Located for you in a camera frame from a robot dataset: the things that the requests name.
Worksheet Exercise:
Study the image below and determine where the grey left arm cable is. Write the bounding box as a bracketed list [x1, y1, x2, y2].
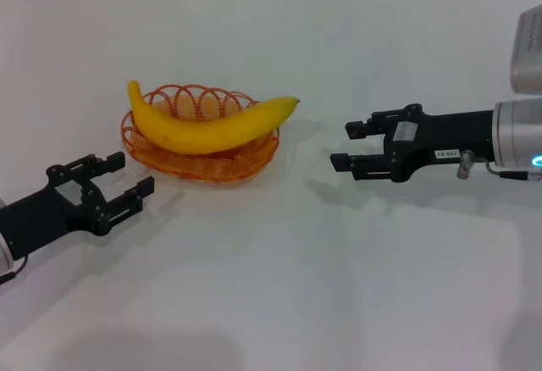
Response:
[0, 254, 29, 286]

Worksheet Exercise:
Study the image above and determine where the orange woven plastic basket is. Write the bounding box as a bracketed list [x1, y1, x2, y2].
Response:
[120, 84, 280, 182]

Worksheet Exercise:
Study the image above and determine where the yellow banana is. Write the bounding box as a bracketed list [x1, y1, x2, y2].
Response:
[127, 80, 301, 155]

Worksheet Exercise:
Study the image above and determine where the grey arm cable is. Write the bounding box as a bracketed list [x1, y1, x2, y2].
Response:
[0, 254, 29, 286]
[473, 159, 542, 180]

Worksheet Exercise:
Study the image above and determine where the grey right arm cable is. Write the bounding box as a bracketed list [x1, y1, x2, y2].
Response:
[473, 159, 542, 180]

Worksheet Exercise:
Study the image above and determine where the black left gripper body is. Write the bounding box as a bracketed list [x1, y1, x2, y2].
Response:
[0, 175, 109, 261]

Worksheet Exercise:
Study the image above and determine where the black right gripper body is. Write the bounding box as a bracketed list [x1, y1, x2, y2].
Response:
[383, 110, 496, 184]

